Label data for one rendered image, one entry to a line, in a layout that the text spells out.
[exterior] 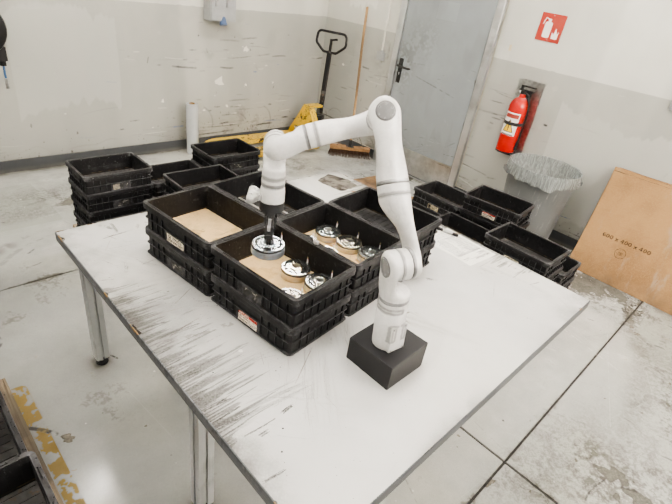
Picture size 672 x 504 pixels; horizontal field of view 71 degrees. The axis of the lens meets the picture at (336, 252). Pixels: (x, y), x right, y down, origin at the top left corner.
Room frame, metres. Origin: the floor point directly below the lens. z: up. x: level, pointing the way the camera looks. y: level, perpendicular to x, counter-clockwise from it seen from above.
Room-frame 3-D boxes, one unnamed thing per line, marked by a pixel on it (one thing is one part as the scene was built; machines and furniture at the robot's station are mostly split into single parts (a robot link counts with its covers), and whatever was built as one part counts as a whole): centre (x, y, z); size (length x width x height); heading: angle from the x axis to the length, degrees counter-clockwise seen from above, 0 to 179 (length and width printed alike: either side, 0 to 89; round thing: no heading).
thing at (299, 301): (1.31, 0.17, 0.92); 0.40 x 0.30 x 0.02; 55
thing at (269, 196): (1.28, 0.23, 1.17); 0.11 x 0.09 x 0.06; 97
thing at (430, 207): (3.26, -0.74, 0.31); 0.40 x 0.30 x 0.34; 49
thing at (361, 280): (1.56, 0.00, 0.87); 0.40 x 0.30 x 0.11; 55
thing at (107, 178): (2.56, 1.42, 0.37); 0.40 x 0.30 x 0.45; 139
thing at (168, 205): (1.54, 0.49, 0.87); 0.40 x 0.30 x 0.11; 55
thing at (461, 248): (2.04, -0.58, 0.70); 0.33 x 0.23 x 0.01; 49
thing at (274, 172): (1.29, 0.22, 1.27); 0.09 x 0.07 x 0.15; 13
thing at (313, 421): (1.66, 0.01, 0.35); 1.60 x 1.60 x 0.70; 49
